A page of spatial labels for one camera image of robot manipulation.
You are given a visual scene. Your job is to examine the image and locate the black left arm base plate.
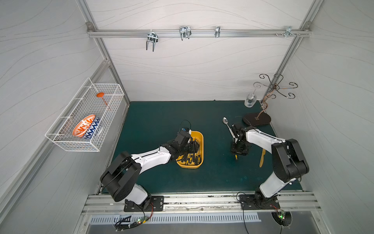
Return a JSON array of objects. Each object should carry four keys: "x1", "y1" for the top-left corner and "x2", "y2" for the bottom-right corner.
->
[{"x1": 124, "y1": 196, "x2": 165, "y2": 212}]

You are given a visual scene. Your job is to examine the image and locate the blue white patterned bowl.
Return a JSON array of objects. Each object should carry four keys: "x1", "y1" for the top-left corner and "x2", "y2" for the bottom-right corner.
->
[{"x1": 82, "y1": 117, "x2": 101, "y2": 139}]

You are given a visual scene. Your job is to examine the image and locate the metal double hook middle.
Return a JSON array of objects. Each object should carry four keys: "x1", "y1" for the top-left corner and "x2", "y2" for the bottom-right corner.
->
[{"x1": 179, "y1": 26, "x2": 192, "y2": 41}]

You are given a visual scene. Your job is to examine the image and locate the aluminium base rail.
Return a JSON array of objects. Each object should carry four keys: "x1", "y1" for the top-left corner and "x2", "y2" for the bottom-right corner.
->
[{"x1": 81, "y1": 191, "x2": 322, "y2": 215}]

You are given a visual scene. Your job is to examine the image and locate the yellow plastic storage tray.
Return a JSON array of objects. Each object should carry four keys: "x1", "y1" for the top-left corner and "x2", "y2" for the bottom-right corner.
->
[{"x1": 176, "y1": 131, "x2": 204, "y2": 169}]

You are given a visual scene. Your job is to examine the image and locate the orange ladle in basket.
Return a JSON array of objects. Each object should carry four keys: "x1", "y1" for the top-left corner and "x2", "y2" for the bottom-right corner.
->
[{"x1": 96, "y1": 92, "x2": 108, "y2": 106}]

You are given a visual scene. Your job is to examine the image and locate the metal double hook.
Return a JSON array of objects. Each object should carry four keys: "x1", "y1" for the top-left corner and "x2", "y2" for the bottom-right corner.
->
[
  {"x1": 146, "y1": 32, "x2": 159, "y2": 52},
  {"x1": 179, "y1": 26, "x2": 192, "y2": 41}
]

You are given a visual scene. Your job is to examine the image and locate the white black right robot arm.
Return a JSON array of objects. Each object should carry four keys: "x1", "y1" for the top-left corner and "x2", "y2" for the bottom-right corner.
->
[{"x1": 229, "y1": 125, "x2": 309, "y2": 200}]

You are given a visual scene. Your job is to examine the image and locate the black cable bundle with led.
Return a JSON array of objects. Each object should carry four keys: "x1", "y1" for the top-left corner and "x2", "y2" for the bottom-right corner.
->
[{"x1": 112, "y1": 214, "x2": 150, "y2": 231}]

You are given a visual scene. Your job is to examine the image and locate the white wire wall basket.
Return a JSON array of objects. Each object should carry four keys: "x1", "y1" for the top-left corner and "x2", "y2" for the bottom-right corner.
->
[{"x1": 45, "y1": 78, "x2": 124, "y2": 152}]

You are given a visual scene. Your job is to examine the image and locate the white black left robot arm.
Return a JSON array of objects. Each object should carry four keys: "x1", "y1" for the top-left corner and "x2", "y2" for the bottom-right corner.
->
[{"x1": 100, "y1": 129, "x2": 200, "y2": 209}]

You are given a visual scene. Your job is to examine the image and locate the clear glass cup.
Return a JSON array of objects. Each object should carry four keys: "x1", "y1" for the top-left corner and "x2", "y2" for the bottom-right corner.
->
[{"x1": 244, "y1": 89, "x2": 257, "y2": 108}]

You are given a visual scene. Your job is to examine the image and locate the white vent grille strip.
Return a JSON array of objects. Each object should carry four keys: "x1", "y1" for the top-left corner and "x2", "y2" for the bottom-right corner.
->
[{"x1": 90, "y1": 212, "x2": 261, "y2": 225}]

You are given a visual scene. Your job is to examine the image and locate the metal double hook left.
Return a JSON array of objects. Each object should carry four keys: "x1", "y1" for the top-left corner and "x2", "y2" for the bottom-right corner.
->
[{"x1": 146, "y1": 32, "x2": 159, "y2": 52}]

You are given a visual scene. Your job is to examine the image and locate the metal hook bracket right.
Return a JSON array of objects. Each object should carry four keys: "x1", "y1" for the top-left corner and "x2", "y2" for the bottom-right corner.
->
[{"x1": 275, "y1": 26, "x2": 301, "y2": 38}]

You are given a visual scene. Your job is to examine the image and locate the orange white patterned bowl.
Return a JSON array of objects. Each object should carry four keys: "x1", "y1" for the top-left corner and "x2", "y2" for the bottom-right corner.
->
[{"x1": 72, "y1": 115, "x2": 96, "y2": 137}]

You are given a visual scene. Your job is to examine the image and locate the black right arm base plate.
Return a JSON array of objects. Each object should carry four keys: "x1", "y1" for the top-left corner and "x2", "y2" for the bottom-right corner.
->
[{"x1": 238, "y1": 193, "x2": 280, "y2": 210}]

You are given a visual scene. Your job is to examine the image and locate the silver metal spoon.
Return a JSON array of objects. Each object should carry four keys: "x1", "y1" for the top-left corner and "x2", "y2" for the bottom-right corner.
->
[{"x1": 223, "y1": 117, "x2": 236, "y2": 138}]

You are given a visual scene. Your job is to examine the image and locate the small metal hook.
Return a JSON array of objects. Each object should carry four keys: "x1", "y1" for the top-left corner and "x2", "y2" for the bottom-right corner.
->
[{"x1": 215, "y1": 26, "x2": 221, "y2": 38}]

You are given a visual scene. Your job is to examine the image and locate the aluminium top cross rail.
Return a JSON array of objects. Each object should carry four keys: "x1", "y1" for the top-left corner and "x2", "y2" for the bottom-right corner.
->
[{"x1": 87, "y1": 29, "x2": 312, "y2": 39}]

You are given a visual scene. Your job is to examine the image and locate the brown metal cup tree stand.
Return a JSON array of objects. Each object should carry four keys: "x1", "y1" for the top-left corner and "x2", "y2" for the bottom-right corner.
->
[{"x1": 242, "y1": 74, "x2": 298, "y2": 127}]

